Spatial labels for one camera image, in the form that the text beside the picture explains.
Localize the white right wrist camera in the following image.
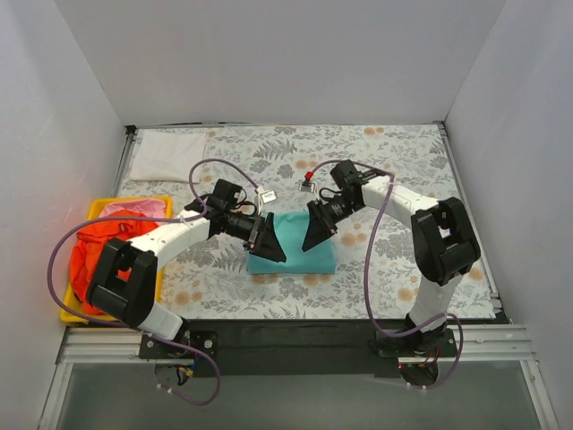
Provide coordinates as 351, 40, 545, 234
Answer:
298, 171, 320, 200

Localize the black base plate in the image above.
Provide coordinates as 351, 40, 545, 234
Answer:
138, 318, 460, 382

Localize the floral patterned table mat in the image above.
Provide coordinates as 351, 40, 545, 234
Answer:
116, 124, 498, 321

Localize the teal t shirt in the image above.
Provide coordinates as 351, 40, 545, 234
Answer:
246, 211, 337, 275

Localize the pink t shirt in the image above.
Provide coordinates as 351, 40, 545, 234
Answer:
98, 198, 167, 219

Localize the white folded t shirt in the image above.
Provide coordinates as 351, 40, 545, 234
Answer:
129, 130, 208, 182

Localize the orange t shirt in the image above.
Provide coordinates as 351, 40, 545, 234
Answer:
69, 213, 162, 317

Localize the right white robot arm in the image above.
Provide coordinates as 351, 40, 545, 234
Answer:
302, 159, 481, 357

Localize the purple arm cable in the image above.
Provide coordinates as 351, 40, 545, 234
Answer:
47, 159, 269, 407
308, 159, 465, 391

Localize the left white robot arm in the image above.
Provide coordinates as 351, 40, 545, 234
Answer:
86, 179, 287, 358

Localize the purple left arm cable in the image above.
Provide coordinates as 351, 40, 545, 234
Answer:
47, 159, 269, 407

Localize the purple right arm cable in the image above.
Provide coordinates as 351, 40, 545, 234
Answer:
308, 159, 465, 391

